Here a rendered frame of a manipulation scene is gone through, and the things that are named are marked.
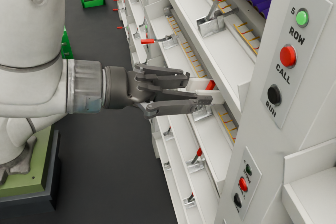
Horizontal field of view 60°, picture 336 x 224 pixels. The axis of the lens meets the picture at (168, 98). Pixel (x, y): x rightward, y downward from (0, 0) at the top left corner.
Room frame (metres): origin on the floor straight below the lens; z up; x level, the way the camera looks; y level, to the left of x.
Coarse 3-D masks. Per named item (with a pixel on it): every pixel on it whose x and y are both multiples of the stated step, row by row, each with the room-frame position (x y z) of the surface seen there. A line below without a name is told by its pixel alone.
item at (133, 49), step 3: (132, 45) 1.51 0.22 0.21; (132, 48) 1.51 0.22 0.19; (135, 48) 1.51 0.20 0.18; (132, 51) 1.50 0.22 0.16; (135, 51) 1.51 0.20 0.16; (132, 54) 1.49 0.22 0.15; (135, 54) 1.48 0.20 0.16; (135, 57) 1.45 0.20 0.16; (135, 60) 1.42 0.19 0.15; (138, 60) 1.42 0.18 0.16; (150, 120) 0.92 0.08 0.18
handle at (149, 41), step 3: (141, 39) 0.66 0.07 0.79; (144, 39) 0.67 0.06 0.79; (147, 39) 0.67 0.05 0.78; (150, 39) 0.67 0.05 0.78; (153, 39) 0.67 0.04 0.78; (156, 39) 0.67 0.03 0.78; (159, 39) 0.67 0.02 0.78; (162, 39) 0.67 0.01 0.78; (165, 39) 0.68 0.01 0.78; (141, 42) 0.65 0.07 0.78; (144, 42) 0.66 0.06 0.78; (147, 42) 0.66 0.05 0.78; (150, 42) 0.66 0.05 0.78; (153, 42) 0.66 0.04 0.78
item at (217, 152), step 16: (160, 0) 0.83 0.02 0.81; (160, 16) 0.83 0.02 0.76; (160, 32) 0.75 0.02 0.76; (176, 32) 0.73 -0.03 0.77; (160, 48) 0.72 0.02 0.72; (176, 48) 0.66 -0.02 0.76; (176, 64) 0.59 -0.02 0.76; (224, 112) 0.41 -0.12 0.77; (208, 128) 0.38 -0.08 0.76; (208, 144) 0.34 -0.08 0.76; (224, 144) 0.34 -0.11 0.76; (208, 160) 0.31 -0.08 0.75; (224, 160) 0.30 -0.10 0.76; (224, 176) 0.27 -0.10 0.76
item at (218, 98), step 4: (196, 92) 0.39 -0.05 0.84; (200, 92) 0.40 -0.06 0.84; (204, 92) 0.40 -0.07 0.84; (208, 92) 0.40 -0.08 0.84; (212, 92) 0.40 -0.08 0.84; (216, 92) 0.40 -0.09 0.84; (220, 92) 0.41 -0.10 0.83; (212, 96) 0.40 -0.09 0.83; (216, 96) 0.40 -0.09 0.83; (220, 96) 0.41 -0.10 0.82; (212, 100) 0.40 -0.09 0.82; (216, 100) 0.40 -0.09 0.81; (220, 100) 0.41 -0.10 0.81; (224, 100) 0.41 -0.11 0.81
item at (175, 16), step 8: (176, 16) 0.77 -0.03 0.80; (184, 32) 0.68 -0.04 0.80; (184, 48) 0.64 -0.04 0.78; (192, 48) 0.61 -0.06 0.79; (192, 56) 0.60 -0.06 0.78; (192, 64) 0.57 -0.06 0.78; (200, 64) 0.56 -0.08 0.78; (208, 72) 0.51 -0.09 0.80; (224, 104) 0.42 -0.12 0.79; (232, 120) 0.38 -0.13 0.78
